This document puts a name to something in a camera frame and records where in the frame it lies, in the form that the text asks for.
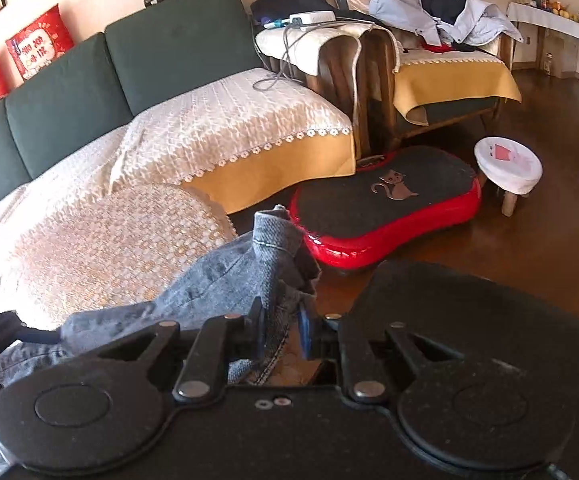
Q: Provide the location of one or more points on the long white table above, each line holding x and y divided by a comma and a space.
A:
559, 22

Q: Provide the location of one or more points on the green sofa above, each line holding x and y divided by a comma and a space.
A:
169, 60

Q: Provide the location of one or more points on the light blue garment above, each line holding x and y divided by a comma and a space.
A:
399, 7

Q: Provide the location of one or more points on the navy garment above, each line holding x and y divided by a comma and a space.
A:
442, 5

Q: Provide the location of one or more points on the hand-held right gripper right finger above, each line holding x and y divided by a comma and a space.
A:
305, 332

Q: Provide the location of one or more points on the row of small ornaments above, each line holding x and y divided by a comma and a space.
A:
559, 5

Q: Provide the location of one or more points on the wooden armchair yellow cover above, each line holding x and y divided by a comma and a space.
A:
449, 85

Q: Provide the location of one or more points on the blue denim jeans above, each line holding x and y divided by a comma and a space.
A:
209, 280

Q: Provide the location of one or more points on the black cloth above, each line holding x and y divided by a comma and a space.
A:
289, 2

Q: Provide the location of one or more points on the small white stool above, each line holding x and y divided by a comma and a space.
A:
509, 165

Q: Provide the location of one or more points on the red black fitness plate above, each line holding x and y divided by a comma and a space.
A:
394, 195

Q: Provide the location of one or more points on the blue white small device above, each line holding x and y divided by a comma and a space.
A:
275, 23

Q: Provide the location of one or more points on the cream lace sofa cover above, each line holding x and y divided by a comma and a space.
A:
229, 115

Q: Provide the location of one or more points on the red cloth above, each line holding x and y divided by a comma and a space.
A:
437, 47

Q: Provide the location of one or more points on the white box device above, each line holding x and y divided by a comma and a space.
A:
314, 17

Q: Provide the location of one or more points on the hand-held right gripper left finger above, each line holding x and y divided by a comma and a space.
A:
255, 320

